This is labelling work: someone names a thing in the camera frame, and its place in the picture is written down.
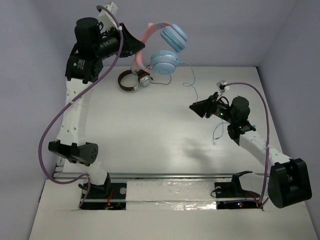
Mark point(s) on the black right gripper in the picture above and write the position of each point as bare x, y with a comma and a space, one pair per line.
204, 106

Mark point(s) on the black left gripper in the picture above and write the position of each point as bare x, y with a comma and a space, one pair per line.
122, 40

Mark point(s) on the pink blue cat-ear headphones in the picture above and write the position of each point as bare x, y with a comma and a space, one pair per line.
163, 62

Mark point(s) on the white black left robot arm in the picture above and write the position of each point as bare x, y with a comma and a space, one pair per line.
85, 62

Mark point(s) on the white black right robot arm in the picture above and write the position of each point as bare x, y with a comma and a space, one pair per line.
288, 178

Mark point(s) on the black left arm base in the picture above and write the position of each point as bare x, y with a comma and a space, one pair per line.
114, 198

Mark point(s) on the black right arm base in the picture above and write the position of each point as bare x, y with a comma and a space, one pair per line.
230, 195

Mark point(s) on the brown silver headphones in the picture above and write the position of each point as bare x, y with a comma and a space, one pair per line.
131, 81

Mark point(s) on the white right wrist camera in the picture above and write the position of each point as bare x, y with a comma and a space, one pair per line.
222, 86

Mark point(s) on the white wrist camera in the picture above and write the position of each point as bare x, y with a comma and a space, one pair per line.
222, 86
105, 18

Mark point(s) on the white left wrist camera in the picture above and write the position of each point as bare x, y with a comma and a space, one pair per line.
105, 18

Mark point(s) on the aluminium rail frame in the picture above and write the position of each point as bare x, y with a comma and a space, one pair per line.
66, 170

